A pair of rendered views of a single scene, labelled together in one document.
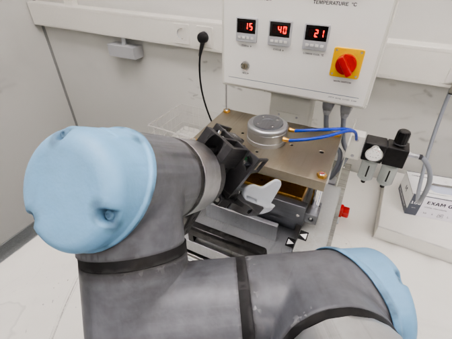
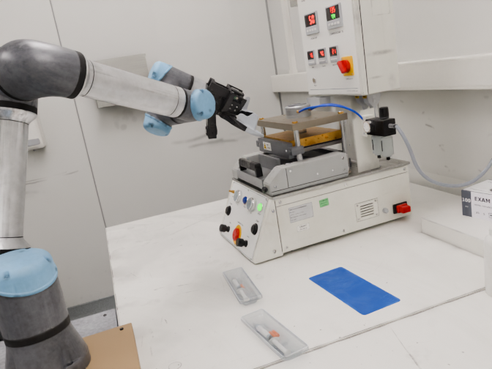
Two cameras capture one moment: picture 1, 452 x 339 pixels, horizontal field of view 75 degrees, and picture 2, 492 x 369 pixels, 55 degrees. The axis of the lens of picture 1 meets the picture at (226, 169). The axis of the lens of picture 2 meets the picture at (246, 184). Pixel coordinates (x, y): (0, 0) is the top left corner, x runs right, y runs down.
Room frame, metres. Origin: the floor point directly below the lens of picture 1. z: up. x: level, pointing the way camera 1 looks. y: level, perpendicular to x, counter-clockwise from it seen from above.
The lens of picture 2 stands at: (-0.66, -1.00, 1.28)
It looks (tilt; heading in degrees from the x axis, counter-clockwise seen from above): 14 degrees down; 46
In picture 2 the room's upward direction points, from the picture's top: 9 degrees counter-clockwise
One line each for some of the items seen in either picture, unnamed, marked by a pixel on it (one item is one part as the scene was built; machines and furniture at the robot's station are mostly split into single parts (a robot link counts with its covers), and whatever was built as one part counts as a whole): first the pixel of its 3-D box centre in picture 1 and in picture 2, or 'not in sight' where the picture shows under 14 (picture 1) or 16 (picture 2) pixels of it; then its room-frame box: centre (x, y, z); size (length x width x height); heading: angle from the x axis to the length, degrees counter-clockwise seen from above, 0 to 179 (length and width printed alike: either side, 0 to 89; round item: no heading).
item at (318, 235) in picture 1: (314, 236); (303, 173); (0.38, -0.17, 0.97); 0.26 x 0.05 x 0.07; 154
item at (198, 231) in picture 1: (226, 243); (250, 166); (0.35, 0.00, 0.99); 0.15 x 0.02 x 0.04; 64
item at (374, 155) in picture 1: (380, 159); (378, 133); (0.53, -0.34, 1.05); 0.15 x 0.05 x 0.15; 64
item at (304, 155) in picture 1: (279, 144); (311, 123); (0.53, -0.11, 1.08); 0.31 x 0.24 x 0.13; 64
